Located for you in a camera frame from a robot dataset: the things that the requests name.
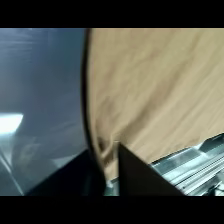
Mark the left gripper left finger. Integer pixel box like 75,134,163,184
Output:
25,148,107,197

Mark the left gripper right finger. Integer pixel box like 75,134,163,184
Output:
118,141,185,197

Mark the tan garment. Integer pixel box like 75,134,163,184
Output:
84,27,224,183

